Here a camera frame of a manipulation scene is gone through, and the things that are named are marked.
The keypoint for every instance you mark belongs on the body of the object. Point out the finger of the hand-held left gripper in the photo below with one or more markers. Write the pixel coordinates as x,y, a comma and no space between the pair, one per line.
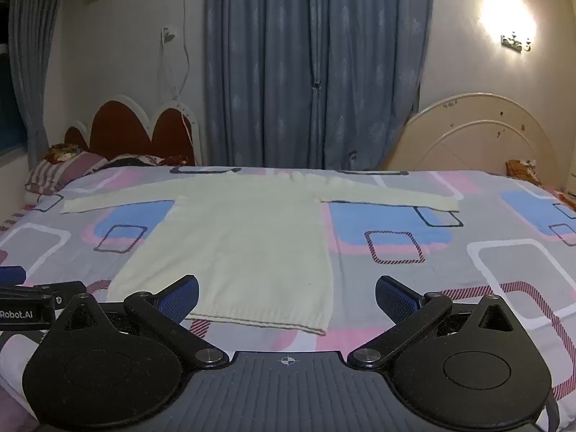
10,274

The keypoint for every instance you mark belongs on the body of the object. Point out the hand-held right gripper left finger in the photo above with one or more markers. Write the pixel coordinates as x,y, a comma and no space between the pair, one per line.
182,299

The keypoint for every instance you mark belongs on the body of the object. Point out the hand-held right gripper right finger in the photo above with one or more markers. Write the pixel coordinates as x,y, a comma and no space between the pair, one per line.
395,299

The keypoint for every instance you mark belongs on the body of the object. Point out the cream knitted sweater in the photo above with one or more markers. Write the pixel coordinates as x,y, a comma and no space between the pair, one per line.
252,243

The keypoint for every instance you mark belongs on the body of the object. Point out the striped pillow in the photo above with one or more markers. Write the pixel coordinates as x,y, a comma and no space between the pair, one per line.
58,171

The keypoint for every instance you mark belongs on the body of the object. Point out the dark floral pillow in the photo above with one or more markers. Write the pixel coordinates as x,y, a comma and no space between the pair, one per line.
135,161

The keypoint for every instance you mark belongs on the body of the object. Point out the dark window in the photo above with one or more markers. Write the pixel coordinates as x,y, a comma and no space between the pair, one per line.
10,108

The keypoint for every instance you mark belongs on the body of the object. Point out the cream headboard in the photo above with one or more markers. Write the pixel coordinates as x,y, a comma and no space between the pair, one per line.
472,144

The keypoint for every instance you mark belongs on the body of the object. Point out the red and white headboard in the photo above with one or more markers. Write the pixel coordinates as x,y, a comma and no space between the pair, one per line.
121,130

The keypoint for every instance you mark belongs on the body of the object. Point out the orange floral cloth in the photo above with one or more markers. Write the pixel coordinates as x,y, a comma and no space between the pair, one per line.
524,171

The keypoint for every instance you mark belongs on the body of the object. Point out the blue-grey curtain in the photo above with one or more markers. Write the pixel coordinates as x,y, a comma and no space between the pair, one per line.
31,54

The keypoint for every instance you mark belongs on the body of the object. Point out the grey fabric garment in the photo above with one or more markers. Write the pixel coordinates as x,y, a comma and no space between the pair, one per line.
270,76

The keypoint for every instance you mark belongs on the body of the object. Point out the white wall plug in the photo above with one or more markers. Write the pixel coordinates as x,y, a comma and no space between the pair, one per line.
167,34

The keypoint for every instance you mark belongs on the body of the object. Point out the wall lamp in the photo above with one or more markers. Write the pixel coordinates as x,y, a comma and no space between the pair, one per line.
515,41

